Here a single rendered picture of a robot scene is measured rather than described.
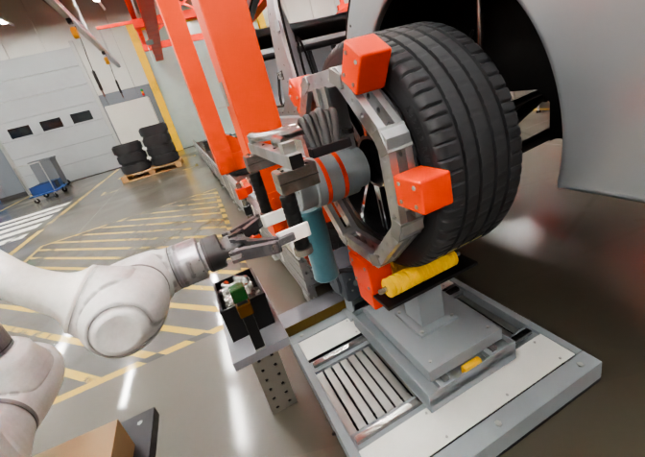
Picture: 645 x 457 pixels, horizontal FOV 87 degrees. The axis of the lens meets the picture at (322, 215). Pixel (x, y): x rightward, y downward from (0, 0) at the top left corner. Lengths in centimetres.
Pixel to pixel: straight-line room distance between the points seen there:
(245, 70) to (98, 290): 98
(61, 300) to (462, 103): 78
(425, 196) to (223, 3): 99
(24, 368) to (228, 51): 108
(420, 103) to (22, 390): 111
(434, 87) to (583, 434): 107
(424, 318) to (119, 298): 99
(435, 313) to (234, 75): 110
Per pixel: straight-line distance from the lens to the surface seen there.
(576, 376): 141
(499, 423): 126
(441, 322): 131
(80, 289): 58
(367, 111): 75
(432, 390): 124
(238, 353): 108
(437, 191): 69
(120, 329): 54
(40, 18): 1470
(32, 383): 114
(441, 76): 80
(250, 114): 135
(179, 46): 330
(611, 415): 145
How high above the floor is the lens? 110
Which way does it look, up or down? 21 degrees down
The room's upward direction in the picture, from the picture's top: 15 degrees counter-clockwise
